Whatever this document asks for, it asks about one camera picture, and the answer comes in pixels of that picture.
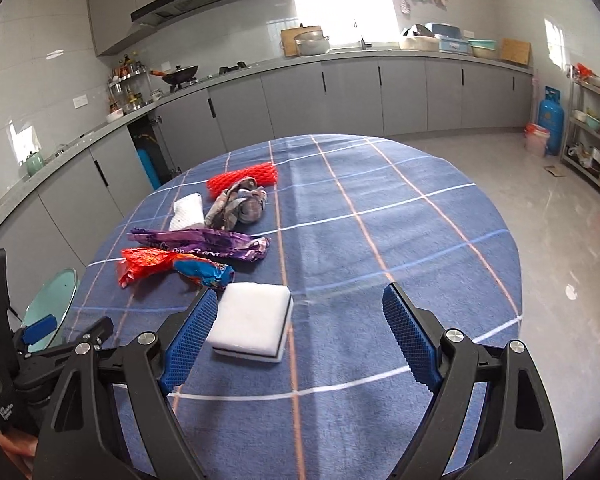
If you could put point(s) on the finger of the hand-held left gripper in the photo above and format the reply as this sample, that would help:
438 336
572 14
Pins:
97 332
40 327

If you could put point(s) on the blue gas cylinder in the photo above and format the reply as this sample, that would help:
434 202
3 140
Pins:
149 167
550 120

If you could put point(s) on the red mesh net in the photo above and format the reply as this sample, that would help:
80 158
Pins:
240 177

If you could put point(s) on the grey speckled countertop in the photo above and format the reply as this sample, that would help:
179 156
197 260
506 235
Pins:
230 77

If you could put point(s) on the green ceramic teapot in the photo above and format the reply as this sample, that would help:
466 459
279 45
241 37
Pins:
34 164

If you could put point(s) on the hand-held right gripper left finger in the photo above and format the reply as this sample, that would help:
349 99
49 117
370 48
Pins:
190 340

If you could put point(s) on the steel faucet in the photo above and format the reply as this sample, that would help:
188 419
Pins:
364 42

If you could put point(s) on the steel spice rack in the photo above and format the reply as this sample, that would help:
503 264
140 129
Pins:
127 82

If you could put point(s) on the small cardboard piece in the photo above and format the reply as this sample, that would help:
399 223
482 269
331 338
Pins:
555 171

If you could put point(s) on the metal shelf rack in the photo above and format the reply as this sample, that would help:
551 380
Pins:
592 125

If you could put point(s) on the grey patterned cloth rag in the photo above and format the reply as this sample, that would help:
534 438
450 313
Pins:
240 207

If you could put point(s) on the steel pot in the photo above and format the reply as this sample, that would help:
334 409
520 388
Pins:
312 44

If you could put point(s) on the teal trash bin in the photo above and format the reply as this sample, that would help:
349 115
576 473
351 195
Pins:
55 295

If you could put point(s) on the gas stove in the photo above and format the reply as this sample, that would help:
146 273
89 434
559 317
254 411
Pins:
220 72

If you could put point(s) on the person's left hand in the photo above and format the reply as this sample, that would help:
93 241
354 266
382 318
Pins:
15 446

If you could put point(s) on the red snack wrapper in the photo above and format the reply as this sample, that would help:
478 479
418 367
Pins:
150 262

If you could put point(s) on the teal plastic basin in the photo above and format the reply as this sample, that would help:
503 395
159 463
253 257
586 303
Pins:
482 49

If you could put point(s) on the white sponge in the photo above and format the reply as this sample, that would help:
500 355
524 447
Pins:
252 317

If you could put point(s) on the bright window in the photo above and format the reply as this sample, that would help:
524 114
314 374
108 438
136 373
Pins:
340 0

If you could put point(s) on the white bowl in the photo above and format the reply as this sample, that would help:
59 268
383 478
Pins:
115 116

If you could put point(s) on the white wall switch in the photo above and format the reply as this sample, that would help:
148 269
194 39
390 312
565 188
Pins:
79 102

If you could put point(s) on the red white bucket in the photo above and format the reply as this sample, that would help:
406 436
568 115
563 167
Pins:
536 140

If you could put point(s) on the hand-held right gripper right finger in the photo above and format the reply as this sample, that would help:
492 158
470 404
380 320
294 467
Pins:
410 340

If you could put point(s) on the blue plaid tablecloth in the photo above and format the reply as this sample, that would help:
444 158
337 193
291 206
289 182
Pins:
360 240

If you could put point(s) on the white dish basket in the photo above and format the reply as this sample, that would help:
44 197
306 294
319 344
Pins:
417 40

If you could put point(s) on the wooden cutting board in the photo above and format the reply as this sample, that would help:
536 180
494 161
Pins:
289 40

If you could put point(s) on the purple snack wrapper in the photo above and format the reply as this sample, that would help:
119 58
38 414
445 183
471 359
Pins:
205 242

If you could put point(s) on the black wok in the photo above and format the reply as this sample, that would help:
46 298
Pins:
180 74

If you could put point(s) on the black range hood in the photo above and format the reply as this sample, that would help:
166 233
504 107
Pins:
180 2

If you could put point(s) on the brown square cutting board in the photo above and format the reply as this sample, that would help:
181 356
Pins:
515 51

